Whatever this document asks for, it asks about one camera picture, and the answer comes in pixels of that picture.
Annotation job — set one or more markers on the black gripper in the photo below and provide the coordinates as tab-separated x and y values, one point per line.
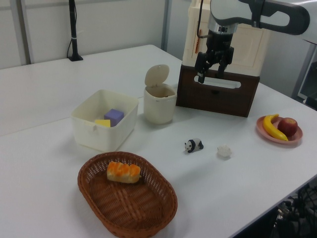
220	41

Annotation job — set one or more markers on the white paper ball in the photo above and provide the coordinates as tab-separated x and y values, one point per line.
225	151

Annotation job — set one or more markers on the white grey Franka robot arm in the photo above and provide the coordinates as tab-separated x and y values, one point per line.
272	15

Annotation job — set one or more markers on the cream lidded trash can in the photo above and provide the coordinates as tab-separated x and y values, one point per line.
158	109

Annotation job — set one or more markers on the orange latch on cream box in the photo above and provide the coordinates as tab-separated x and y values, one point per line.
197	44

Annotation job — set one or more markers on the dark brown wooden drawer box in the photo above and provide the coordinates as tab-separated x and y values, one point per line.
223	104

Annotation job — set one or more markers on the cream plastic storage box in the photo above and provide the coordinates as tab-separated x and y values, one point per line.
247	49

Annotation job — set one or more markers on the black white panda figurine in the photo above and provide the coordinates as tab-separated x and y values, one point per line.
194	145

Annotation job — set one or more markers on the yellow toy banana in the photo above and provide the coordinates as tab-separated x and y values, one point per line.
268	127

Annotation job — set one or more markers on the red toy apple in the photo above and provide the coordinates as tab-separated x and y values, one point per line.
287	126

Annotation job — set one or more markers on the purple foam block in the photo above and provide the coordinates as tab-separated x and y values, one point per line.
114	116

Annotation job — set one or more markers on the pink plate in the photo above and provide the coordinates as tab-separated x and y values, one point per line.
294	138

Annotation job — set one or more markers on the yellow foam block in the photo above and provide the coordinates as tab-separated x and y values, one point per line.
102	122

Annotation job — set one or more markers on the white square plastic container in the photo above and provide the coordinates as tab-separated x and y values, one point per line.
99	138

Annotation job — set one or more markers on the orange topped bread piece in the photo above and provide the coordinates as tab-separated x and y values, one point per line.
122	172

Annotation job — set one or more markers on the black pole stand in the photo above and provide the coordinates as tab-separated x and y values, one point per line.
73	29

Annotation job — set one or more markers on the brown wicker basket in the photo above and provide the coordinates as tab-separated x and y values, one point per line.
138	210

